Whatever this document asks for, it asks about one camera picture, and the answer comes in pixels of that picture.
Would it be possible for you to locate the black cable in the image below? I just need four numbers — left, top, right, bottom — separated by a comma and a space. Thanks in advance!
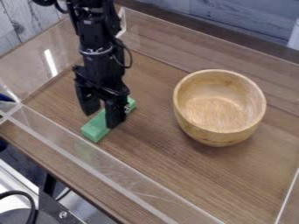
0, 190, 40, 224

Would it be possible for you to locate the blue object at left edge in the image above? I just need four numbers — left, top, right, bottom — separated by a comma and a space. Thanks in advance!
0, 93, 14, 102

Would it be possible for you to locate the clear acrylic front barrier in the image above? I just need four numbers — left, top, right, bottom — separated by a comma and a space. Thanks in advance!
0, 86, 224, 224

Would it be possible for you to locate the black metal table leg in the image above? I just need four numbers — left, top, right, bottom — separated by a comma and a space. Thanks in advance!
36, 174, 85, 224

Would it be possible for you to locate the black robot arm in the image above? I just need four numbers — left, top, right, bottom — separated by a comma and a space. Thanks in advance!
32, 0, 133, 129

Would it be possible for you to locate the light wooden bowl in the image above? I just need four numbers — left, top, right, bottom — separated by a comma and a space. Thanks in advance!
172, 69, 267, 147

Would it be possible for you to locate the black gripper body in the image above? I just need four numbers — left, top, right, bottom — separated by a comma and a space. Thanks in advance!
72, 46, 132, 101

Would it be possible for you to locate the clear acrylic corner bracket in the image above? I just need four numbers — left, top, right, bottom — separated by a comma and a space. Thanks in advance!
116, 7, 126, 39

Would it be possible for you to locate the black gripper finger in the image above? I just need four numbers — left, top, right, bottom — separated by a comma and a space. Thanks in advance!
105, 97, 129, 129
74, 82, 100, 116

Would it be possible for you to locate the green rectangular block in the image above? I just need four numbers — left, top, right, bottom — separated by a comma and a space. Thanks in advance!
80, 96, 137, 144

